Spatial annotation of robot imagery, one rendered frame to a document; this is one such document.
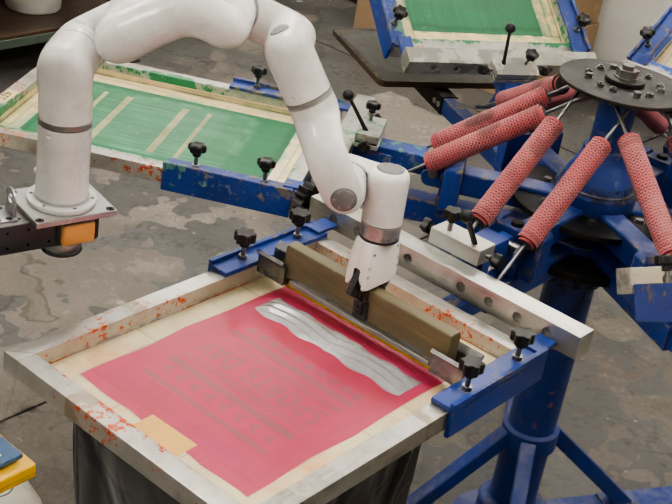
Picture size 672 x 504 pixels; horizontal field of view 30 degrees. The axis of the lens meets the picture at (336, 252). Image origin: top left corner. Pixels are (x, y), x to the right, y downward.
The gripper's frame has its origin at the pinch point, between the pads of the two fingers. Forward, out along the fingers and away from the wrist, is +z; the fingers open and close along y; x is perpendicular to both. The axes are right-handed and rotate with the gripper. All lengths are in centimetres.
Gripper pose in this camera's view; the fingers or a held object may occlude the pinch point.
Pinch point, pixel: (366, 305)
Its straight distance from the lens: 236.7
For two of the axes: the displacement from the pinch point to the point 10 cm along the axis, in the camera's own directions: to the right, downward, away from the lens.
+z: -1.4, 8.7, 4.7
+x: 7.4, 4.0, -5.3
